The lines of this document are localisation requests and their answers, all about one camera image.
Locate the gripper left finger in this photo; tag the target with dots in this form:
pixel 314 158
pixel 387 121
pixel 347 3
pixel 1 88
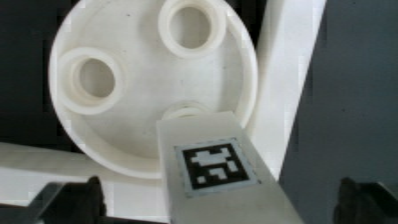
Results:
pixel 67 204

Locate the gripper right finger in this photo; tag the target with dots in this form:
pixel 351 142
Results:
pixel 367 203

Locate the white stool leg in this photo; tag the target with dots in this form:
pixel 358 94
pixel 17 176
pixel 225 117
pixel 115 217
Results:
pixel 221 188

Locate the white round stool seat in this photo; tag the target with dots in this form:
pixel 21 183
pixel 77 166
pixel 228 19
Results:
pixel 152 59

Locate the white front fence bar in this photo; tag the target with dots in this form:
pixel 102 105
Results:
pixel 33 166

